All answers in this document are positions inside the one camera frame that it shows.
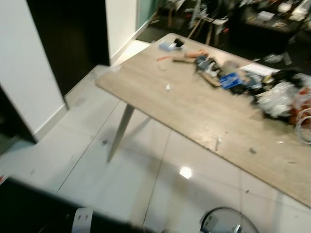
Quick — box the orange red bundle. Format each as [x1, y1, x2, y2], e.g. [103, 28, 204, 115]
[291, 86, 311, 125]

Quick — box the clear crumpled plastic bag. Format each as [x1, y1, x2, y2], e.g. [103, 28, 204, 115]
[257, 82, 298, 119]

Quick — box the white paper sheet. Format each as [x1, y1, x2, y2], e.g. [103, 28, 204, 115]
[240, 63, 278, 78]

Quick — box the small blue box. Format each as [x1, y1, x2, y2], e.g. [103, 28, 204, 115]
[220, 72, 242, 90]

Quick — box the grey round tape roll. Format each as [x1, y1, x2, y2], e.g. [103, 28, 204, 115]
[221, 60, 242, 74]

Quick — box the dark cluttered desk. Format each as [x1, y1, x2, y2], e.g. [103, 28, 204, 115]
[229, 0, 311, 47]

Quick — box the brown wooden board piece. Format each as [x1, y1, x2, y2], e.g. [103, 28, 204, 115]
[201, 70, 222, 88]

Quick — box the light wooden table top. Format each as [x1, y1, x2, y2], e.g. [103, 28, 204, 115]
[96, 33, 311, 207]

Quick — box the wooden legged stool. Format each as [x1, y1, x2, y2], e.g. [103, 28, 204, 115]
[187, 10, 230, 45]

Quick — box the light blue packet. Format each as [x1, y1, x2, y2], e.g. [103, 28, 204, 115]
[159, 41, 178, 52]

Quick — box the grey slanted table leg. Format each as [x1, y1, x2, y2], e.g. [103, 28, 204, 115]
[107, 103, 135, 163]

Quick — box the white coiled cable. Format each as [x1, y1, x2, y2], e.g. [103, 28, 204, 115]
[294, 108, 311, 144]

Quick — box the orange handled tool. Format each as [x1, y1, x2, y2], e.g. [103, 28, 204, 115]
[187, 50, 210, 59]

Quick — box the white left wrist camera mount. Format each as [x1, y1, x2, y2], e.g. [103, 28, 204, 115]
[72, 208, 94, 233]

